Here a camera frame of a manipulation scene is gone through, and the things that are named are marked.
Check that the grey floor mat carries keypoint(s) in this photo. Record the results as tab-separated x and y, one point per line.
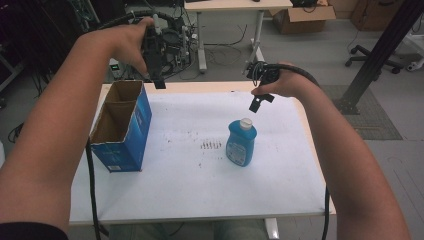
373	116

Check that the white desk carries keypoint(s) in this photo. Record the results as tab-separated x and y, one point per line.
233	5

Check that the blue cardboard box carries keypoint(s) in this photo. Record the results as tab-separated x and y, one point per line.
133	133

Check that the person's left hand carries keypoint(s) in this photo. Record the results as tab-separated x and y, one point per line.
126	43

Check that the white power strip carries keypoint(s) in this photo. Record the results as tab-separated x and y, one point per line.
116	68

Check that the black metal stand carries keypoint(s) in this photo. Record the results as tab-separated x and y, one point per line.
380	50

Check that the open brown cardboard box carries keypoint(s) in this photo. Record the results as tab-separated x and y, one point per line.
301	20

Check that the white table leg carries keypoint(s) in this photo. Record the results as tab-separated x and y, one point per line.
272	230

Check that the black office chair base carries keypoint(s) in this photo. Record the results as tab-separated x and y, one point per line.
370	58

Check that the blue bottle with white cap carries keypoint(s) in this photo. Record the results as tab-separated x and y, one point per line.
240	145

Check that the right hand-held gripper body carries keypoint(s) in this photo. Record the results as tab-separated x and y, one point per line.
266	74

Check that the closed brown cardboard box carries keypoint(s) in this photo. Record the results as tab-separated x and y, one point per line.
376	15

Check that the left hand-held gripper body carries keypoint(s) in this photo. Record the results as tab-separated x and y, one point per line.
154	56

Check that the person's right hand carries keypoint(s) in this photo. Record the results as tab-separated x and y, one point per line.
293	81

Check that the person's black sleeve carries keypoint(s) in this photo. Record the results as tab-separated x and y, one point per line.
30	231

